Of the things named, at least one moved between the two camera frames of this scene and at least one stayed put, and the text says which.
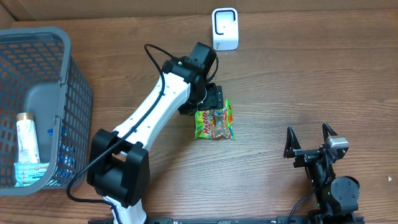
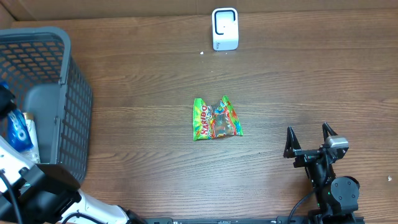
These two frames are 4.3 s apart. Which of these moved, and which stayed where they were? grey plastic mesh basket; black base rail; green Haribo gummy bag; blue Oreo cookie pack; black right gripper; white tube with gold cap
Moved: blue Oreo cookie pack; green Haribo gummy bag
Stayed: white tube with gold cap; grey plastic mesh basket; black right gripper; black base rail
